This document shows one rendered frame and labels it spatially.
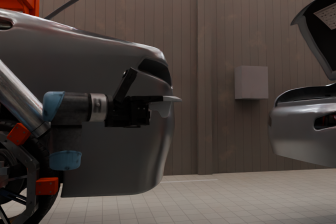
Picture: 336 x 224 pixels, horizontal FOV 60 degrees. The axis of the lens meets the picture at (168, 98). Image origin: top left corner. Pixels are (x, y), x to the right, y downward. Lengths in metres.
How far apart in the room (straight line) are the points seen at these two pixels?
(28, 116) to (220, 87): 5.79
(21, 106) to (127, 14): 5.57
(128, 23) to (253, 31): 2.82
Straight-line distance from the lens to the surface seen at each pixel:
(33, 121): 0.87
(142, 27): 6.28
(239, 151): 6.66
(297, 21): 3.96
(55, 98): 0.75
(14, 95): 0.87
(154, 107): 0.80
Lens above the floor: 1.19
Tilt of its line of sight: 4 degrees up
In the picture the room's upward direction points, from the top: straight up
